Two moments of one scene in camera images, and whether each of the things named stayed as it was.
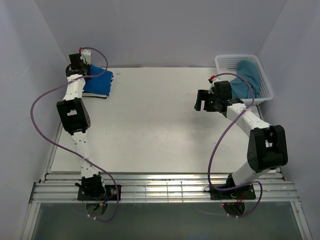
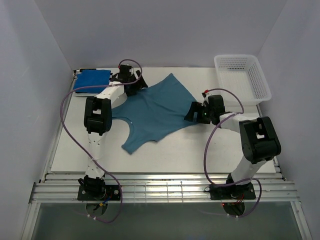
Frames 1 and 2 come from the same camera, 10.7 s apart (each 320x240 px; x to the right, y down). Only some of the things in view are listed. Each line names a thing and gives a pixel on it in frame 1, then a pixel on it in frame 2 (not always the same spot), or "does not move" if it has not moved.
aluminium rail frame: [163, 188] does not move
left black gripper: [88, 66] → [139, 85]
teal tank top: [239, 88] → [155, 113]
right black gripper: [204, 95] → [196, 107]
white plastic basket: [228, 63] does not move
